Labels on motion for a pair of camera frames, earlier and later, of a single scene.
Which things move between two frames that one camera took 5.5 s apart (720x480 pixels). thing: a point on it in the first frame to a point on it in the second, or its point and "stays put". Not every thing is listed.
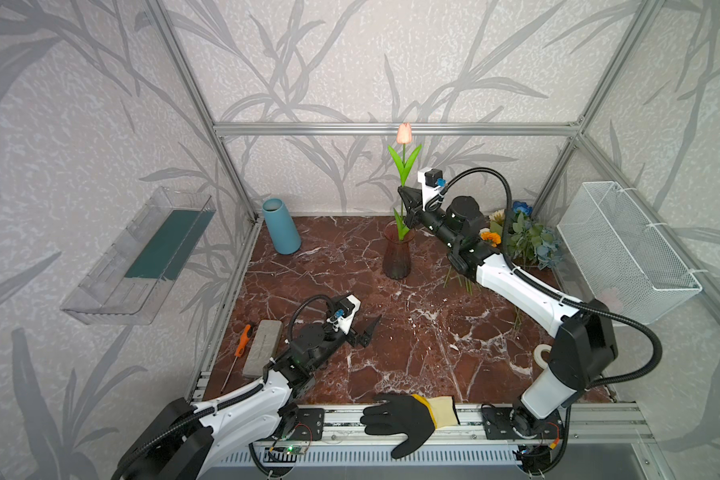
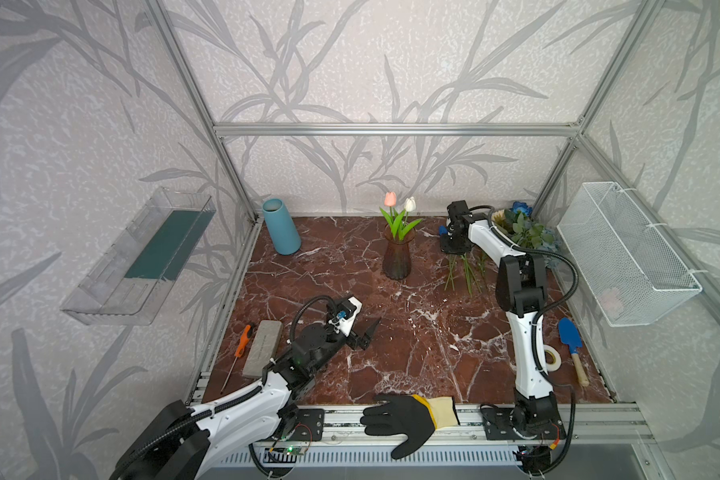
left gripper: (353, 329) stays put
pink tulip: (403, 167) to (390, 199)
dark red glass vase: (397, 254) stays put
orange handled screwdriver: (238, 354) stays put
